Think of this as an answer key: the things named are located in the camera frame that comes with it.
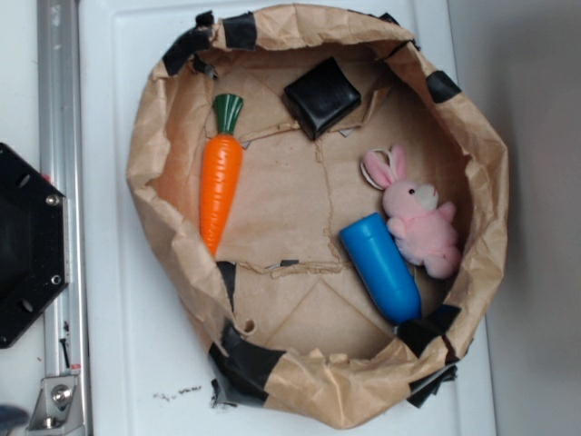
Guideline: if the blue plastic bottle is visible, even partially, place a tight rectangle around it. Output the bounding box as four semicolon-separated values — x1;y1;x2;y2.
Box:
340;213;421;325

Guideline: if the orange plastic toy carrot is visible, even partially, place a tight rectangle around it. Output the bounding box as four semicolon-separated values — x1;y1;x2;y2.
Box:
200;94;243;256

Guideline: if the brown paper bag bin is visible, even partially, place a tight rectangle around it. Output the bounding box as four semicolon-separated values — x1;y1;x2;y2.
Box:
127;4;508;429

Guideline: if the black square block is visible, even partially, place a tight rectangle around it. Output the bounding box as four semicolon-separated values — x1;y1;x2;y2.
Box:
283;57;362;140

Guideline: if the pink plush bunny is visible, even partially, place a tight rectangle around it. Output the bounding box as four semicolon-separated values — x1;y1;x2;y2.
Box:
360;144;462;280

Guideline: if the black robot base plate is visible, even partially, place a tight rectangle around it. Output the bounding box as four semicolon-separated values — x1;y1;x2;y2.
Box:
0;144;68;349

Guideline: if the aluminium extrusion rail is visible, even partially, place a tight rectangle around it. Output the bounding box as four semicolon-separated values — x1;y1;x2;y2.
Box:
37;1;93;435

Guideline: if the metal corner bracket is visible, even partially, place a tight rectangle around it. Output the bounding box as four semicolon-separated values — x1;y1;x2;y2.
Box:
25;375;84;435

